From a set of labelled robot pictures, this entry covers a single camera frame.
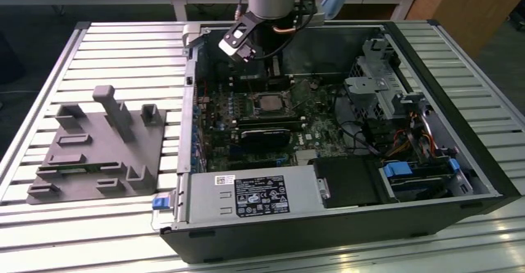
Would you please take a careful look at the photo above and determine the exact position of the black graphics card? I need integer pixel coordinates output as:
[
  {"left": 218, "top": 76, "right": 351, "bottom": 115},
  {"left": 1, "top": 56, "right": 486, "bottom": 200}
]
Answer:
[{"left": 238, "top": 127, "right": 290, "bottom": 147}]

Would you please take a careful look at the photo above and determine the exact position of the black internal cable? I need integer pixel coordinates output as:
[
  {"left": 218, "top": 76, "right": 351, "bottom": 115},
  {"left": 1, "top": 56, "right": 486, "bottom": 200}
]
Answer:
[{"left": 339, "top": 121, "right": 386, "bottom": 157}]

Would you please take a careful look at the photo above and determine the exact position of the silver chipset heatsink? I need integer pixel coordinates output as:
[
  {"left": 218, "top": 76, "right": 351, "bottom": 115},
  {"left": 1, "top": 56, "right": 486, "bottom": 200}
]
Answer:
[{"left": 295, "top": 149, "right": 317, "bottom": 164}]

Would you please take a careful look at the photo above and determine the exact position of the grey metal drive cage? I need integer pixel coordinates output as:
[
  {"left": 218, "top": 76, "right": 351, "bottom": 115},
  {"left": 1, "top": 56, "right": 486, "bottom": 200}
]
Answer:
[{"left": 342, "top": 38, "right": 427, "bottom": 120}]

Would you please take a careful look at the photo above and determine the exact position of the black RAM stick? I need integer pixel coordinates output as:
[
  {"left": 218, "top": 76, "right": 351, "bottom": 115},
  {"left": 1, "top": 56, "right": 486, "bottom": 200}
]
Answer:
[{"left": 235, "top": 116, "right": 306, "bottom": 129}]

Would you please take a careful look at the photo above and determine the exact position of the green motherboard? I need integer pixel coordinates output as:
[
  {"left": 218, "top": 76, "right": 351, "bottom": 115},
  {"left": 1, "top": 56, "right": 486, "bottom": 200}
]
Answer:
[{"left": 194, "top": 76, "right": 361, "bottom": 174}]

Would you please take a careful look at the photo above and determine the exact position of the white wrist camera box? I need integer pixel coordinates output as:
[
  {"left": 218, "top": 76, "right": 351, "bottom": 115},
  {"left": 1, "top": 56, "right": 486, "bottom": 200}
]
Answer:
[{"left": 217, "top": 15, "right": 263, "bottom": 63}]

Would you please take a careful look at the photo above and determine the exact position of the wooden cabinet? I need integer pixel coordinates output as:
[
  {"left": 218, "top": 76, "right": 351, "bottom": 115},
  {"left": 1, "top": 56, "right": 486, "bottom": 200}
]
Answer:
[{"left": 405, "top": 0, "right": 525, "bottom": 57}]

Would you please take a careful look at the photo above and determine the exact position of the grey power supply unit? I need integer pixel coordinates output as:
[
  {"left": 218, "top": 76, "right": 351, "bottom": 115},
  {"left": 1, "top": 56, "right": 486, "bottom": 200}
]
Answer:
[{"left": 179, "top": 165, "right": 329, "bottom": 224}]

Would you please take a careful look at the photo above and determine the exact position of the black open PC case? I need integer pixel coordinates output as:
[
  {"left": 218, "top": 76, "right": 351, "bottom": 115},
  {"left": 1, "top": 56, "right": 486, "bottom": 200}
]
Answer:
[{"left": 158, "top": 20, "right": 522, "bottom": 263}]

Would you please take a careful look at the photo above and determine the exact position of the grey parts rack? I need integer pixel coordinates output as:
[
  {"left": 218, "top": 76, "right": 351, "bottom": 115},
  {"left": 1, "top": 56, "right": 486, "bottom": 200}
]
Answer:
[{"left": 23, "top": 84, "right": 167, "bottom": 205}]

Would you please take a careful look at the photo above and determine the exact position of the blue plastic clip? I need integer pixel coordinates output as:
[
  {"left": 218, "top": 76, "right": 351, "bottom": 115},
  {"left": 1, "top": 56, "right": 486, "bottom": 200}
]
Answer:
[{"left": 150, "top": 194, "right": 173, "bottom": 210}]

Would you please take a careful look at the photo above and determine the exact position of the green RAM stick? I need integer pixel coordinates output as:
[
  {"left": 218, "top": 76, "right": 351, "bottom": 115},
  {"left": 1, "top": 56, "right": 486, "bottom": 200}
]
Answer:
[{"left": 55, "top": 166, "right": 102, "bottom": 174}]

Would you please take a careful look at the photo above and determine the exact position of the silver square CPU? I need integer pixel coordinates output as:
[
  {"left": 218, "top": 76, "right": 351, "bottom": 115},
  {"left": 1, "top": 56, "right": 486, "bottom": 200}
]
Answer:
[{"left": 255, "top": 95, "right": 286, "bottom": 109}]

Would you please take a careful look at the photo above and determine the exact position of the coloured wire bundle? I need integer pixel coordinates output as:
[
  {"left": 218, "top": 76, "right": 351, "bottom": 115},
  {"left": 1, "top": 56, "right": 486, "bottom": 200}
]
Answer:
[{"left": 389, "top": 130, "right": 435, "bottom": 160}]

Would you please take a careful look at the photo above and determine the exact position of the CPU socket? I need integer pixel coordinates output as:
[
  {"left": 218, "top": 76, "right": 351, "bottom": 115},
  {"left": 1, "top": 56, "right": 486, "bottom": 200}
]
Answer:
[{"left": 247, "top": 91, "right": 294, "bottom": 117}]

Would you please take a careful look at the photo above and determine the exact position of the blue disk carrier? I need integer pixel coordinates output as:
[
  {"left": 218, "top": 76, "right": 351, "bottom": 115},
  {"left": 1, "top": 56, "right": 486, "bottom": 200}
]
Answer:
[{"left": 378, "top": 160, "right": 413, "bottom": 180}]

